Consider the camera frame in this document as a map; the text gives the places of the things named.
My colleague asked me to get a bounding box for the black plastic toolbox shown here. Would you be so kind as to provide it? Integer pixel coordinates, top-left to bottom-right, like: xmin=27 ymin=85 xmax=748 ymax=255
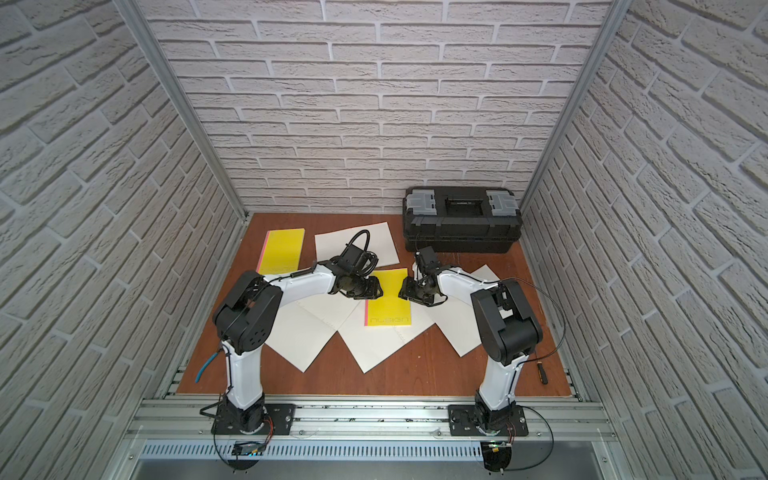
xmin=402 ymin=186 xmax=523 ymax=254

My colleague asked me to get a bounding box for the black screwdriver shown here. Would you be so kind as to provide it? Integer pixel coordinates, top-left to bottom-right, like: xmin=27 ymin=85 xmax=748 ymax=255
xmin=536 ymin=361 xmax=549 ymax=385

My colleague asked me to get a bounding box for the white ventilation grille strip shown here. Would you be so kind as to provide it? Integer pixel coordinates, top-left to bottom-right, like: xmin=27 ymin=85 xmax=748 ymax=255
xmin=139 ymin=441 xmax=595 ymax=462

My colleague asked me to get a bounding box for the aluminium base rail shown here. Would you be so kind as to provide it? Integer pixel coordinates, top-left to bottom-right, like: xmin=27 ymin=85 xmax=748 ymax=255
xmin=126 ymin=394 xmax=618 ymax=442

